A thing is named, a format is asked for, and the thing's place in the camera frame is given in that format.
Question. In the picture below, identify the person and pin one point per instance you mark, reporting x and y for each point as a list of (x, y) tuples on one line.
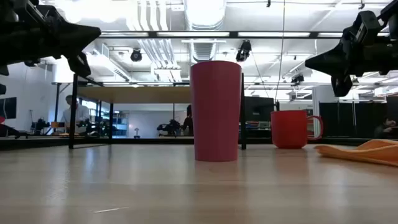
[(81, 113), (385, 129), (188, 123)]

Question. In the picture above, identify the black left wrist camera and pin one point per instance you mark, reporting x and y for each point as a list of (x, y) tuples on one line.
[(29, 9)]

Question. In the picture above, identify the orange microfibre cloth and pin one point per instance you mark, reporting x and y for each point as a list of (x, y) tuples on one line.
[(373, 152)]

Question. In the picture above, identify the white ceiling duct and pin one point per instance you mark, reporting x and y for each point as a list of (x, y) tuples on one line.
[(204, 14)]

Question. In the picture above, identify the black computer monitor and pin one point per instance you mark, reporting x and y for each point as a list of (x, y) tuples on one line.
[(259, 109)]

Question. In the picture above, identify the black wall screen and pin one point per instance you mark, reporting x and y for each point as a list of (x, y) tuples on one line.
[(7, 108)]

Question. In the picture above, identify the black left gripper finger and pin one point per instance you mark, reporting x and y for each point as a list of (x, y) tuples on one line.
[(77, 35), (80, 66)]

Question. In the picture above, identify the black background robot arm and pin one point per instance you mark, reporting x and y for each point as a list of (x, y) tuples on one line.
[(169, 127)]

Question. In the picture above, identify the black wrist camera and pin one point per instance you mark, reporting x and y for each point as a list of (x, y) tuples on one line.
[(362, 29), (29, 9)]

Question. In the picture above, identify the black table frame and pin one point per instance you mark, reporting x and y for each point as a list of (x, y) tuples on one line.
[(149, 141)]

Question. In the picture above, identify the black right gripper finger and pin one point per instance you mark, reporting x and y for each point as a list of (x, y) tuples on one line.
[(334, 62), (341, 85)]

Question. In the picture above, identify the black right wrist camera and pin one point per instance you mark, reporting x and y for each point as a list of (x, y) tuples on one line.
[(362, 29)]

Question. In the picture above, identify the tall pink plastic cup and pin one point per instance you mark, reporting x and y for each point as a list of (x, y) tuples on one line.
[(215, 112)]

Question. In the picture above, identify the black ceiling camera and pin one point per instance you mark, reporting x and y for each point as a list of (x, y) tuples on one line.
[(136, 56), (243, 51), (297, 79)]

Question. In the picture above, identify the black overhead rig beam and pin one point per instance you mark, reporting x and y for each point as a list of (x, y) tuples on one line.
[(233, 34)]

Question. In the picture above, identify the black room partition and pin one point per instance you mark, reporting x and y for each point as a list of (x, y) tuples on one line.
[(345, 119)]

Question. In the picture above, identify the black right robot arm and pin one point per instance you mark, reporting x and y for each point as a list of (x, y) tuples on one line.
[(392, 12)]

